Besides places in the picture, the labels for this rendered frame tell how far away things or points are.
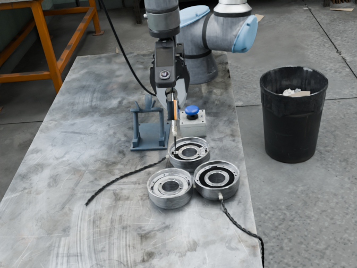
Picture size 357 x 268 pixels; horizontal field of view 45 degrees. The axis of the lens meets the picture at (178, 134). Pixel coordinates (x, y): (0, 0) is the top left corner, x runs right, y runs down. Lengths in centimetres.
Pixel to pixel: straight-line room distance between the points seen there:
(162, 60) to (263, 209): 128
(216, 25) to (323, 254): 108
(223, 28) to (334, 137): 142
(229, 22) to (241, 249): 71
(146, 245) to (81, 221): 17
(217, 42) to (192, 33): 9
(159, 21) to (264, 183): 144
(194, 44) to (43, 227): 74
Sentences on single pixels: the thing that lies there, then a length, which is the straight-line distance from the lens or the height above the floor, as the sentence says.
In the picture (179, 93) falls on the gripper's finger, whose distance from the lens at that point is 107.
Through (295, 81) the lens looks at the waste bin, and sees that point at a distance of 245.
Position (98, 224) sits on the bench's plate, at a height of 80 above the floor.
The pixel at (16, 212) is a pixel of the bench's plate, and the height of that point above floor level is 80.
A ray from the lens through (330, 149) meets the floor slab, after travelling 253.
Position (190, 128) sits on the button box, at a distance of 119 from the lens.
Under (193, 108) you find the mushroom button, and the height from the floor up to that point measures 87.
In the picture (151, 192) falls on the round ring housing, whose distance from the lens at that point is 98.
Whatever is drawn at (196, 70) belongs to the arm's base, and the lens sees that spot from 146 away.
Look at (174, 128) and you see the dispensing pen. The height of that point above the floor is 89.
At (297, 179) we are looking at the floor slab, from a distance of 230.
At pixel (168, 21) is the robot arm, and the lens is 99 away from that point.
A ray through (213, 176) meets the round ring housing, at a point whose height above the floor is 82.
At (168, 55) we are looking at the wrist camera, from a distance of 100.
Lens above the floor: 148
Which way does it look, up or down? 34 degrees down
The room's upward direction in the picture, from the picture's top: 7 degrees counter-clockwise
